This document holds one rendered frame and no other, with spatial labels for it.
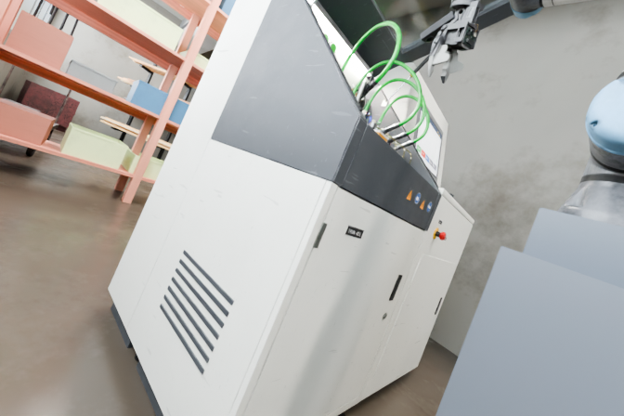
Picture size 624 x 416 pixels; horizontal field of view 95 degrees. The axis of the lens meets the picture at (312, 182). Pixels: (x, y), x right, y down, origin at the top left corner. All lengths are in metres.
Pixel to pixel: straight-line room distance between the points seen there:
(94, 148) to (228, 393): 2.61
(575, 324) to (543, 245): 0.14
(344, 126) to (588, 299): 0.52
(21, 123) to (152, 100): 0.93
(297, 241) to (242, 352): 0.28
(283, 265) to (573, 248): 0.55
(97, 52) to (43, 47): 5.49
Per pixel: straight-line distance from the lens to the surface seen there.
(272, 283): 0.69
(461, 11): 1.06
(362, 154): 0.69
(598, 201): 0.75
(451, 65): 1.04
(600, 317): 0.67
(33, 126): 3.11
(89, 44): 8.60
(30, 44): 3.12
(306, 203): 0.66
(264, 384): 0.80
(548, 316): 0.67
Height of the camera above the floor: 0.75
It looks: 2 degrees up
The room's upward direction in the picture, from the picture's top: 23 degrees clockwise
